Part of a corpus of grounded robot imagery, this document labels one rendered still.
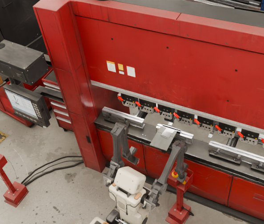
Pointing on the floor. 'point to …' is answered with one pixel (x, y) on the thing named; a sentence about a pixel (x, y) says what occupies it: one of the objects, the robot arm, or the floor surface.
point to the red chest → (65, 120)
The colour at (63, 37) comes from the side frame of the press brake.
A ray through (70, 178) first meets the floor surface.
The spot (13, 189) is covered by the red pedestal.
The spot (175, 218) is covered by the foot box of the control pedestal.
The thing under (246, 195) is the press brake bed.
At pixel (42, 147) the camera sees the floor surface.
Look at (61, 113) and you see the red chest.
